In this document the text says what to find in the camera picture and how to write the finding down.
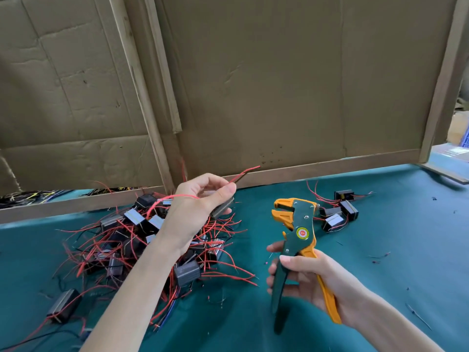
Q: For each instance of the long wooden bottom rail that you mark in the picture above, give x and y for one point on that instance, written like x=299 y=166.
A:
x=315 y=168

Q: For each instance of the person's right forearm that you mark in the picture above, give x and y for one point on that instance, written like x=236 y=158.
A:
x=392 y=326

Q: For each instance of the wide wooden post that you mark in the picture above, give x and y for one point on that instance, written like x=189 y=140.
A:
x=139 y=91

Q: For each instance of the person's left hand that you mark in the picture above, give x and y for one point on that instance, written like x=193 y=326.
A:
x=192 y=212

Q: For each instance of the brown cardboard box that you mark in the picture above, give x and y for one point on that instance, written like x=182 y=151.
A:
x=459 y=128

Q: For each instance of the wooden corner post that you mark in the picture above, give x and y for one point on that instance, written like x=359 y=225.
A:
x=443 y=77

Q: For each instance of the person's right hand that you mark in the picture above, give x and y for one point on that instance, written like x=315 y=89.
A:
x=322 y=286

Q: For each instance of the creased brown cardboard panel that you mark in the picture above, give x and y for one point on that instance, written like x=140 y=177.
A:
x=58 y=84

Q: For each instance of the person's left forearm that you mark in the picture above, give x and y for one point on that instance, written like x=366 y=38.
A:
x=128 y=300

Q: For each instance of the short wooden bottom rail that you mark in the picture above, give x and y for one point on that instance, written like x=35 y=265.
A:
x=73 y=207

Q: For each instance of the flat grey board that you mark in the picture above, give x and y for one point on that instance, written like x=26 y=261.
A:
x=448 y=166

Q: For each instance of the thin wooden strip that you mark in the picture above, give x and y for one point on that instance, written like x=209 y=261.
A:
x=163 y=69

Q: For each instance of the smooth brown cardboard panel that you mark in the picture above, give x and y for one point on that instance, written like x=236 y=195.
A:
x=315 y=77

